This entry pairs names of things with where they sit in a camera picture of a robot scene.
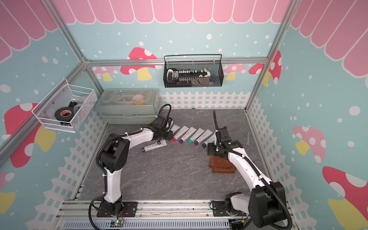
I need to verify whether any silver foil toothpaste tube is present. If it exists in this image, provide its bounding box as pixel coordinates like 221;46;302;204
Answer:
170;124;180;135

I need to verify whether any dark cap toothpaste tube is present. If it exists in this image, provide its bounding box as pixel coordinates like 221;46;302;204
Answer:
202;133;217;148
141;140;167;152

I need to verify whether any brown microfiber cloth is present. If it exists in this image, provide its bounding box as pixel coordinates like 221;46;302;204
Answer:
209;156;236;173

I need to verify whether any purple cap toothpaste tube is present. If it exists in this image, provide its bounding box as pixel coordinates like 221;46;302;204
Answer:
194;129;213;145
179;127;196;144

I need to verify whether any red cap toothpaste tube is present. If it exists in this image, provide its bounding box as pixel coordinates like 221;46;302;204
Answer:
172;126;189;141

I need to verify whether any teal cap toothpaste tube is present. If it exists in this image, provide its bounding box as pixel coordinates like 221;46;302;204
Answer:
188;128;205;144

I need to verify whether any purple cap toothpaste tube top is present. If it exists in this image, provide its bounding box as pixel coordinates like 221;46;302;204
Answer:
179;127;196;144

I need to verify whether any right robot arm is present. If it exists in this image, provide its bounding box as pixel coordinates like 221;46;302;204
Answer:
208;111;293;230

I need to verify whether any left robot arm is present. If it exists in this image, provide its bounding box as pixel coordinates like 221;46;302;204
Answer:
88;103;173;218

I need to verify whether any silver wrench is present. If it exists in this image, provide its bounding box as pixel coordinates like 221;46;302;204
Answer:
246;130;250;147

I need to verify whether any green plastic storage box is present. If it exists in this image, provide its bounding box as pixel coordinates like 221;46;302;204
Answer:
96;88;163;125

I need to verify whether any black power strip in basket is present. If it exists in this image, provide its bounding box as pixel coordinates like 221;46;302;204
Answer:
164;69;211;85

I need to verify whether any black tape roll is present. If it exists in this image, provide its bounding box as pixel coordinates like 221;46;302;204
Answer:
54;107;75;122

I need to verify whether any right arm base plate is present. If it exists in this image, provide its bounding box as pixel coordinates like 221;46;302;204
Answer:
209;200;243;217

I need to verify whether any black wire mesh basket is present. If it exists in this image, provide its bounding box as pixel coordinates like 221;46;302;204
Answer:
163;54;224;88

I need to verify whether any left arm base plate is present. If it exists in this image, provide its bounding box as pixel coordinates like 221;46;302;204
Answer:
96;200;138;218

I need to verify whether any white wire basket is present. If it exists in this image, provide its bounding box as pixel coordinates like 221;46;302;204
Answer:
32;79;97;133

